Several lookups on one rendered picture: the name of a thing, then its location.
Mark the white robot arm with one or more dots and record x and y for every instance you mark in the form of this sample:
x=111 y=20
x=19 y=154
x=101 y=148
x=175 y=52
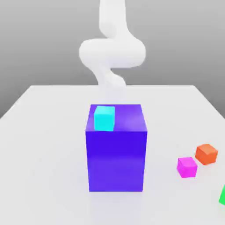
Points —
x=112 y=52

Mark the small cyan cube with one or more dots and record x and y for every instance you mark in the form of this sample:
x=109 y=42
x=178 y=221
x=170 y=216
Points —
x=104 y=119

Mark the small magenta cube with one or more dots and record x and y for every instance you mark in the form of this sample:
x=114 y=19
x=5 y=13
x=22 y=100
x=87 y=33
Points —
x=186 y=167

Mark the small orange cube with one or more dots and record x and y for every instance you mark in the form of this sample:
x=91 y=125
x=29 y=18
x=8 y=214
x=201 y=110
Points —
x=206 y=154

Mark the small green cube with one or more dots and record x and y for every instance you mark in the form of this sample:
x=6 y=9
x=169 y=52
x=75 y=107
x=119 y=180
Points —
x=222 y=196

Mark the large purple box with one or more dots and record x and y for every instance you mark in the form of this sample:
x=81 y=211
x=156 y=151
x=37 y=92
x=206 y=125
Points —
x=116 y=158

